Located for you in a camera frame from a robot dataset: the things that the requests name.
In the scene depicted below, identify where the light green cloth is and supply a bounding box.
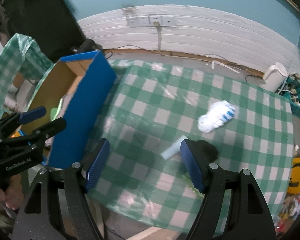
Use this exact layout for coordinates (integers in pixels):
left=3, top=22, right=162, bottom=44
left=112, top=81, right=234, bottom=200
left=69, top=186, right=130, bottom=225
left=50, top=99, right=63, bottom=121

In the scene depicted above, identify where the person left hand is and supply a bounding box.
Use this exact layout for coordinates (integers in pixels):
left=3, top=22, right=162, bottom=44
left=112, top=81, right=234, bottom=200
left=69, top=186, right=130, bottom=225
left=0, top=174, right=24, bottom=210

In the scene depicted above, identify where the black cloth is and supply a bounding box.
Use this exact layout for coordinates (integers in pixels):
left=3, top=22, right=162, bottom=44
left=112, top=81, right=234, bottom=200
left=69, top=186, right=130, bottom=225
left=190, top=140, right=218, bottom=178

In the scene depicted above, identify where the blue cardboard box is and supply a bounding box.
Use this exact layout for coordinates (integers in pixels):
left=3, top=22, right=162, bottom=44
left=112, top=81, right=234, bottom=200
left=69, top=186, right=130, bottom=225
left=21, top=50, right=116, bottom=168

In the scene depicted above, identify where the green checkered tablecloth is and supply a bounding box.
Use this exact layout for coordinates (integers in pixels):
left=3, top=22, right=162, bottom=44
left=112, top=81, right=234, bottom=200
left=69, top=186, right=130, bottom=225
left=87, top=60, right=294, bottom=232

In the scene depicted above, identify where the white blue striped cloth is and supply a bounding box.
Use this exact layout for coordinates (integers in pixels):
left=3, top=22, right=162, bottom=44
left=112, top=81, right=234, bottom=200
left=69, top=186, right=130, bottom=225
left=197, top=101, right=236, bottom=133

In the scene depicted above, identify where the yellow black bag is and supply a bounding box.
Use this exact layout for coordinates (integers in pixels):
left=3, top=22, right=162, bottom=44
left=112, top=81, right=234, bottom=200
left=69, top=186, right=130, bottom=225
left=287, top=157, right=300, bottom=194

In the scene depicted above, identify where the black cabinet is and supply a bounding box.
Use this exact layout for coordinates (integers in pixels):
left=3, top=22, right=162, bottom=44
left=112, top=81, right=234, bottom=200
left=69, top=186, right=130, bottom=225
left=0, top=0, right=85, bottom=62

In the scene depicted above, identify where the white electric kettle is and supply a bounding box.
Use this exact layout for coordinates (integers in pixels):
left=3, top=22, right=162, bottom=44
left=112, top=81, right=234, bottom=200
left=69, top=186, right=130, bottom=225
left=260, top=62, right=288, bottom=92

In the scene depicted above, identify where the teal plastic basket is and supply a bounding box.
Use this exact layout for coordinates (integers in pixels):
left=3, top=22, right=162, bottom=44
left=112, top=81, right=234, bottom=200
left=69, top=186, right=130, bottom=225
left=279, top=75, right=300, bottom=118

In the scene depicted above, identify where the white wall socket strip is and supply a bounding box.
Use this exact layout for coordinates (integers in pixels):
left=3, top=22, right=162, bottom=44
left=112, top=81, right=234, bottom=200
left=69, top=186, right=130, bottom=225
left=126, top=15, right=177, bottom=28

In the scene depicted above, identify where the grey plug cable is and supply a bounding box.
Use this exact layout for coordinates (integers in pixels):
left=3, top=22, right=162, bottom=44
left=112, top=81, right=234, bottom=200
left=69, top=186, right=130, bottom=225
left=153, top=21, right=166, bottom=54

